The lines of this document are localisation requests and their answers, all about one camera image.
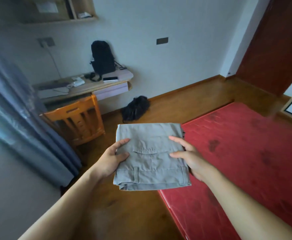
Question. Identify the person's right hand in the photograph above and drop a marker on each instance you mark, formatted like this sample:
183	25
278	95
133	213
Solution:
198	163

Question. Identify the person's left hand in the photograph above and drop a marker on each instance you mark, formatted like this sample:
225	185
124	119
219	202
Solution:
107	163

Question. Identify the grey trousers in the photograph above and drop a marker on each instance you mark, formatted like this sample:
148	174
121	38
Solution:
151	167

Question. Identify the person's right forearm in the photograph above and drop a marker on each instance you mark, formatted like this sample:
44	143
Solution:
250	214

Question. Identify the person's left forearm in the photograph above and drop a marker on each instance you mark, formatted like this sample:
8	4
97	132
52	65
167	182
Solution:
61	212

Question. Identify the red quilted mattress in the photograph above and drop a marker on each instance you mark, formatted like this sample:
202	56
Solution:
248	159

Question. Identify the wooden chair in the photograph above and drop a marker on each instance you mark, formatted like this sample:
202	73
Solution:
73	114

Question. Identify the black bag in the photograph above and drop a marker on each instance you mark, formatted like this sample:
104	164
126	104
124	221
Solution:
136	108

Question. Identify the small wooden desk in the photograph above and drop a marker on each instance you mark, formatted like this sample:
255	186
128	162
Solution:
98	86

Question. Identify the black phone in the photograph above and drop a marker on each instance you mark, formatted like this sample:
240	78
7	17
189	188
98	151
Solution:
110	79

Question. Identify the white papers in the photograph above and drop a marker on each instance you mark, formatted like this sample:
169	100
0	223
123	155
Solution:
78	81

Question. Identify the white navy flat package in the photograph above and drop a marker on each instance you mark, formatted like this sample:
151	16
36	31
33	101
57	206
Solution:
52	92

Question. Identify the blue curtain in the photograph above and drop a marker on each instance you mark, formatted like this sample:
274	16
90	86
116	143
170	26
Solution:
23	122

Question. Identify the black backpack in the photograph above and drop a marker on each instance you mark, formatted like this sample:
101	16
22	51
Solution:
102	57

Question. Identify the reddish brown room door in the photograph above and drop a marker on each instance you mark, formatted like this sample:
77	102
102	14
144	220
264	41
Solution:
273	47

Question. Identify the small white shelf item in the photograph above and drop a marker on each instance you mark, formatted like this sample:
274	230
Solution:
84	15

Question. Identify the flat cardboard box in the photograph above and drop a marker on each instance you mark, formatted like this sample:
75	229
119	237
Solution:
61	12

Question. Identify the grey wall switch plate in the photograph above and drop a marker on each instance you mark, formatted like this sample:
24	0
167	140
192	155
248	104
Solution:
162	40

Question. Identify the dark wall socket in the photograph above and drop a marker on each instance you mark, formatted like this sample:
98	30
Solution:
49	41

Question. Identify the wooden wall shelf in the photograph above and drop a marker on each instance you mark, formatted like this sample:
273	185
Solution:
83	3

